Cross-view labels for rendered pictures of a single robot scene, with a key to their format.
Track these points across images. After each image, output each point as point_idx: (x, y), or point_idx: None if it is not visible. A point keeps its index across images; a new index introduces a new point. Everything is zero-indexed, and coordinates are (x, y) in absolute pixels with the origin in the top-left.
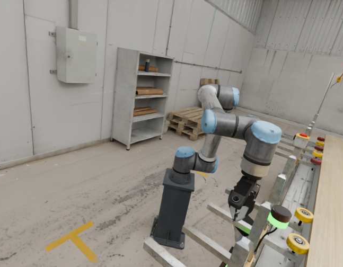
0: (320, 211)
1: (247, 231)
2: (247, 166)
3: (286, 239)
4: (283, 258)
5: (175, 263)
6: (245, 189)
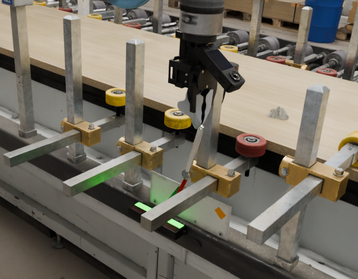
0: (110, 82)
1: (136, 163)
2: (214, 23)
3: (170, 125)
4: None
5: (288, 200)
6: (222, 59)
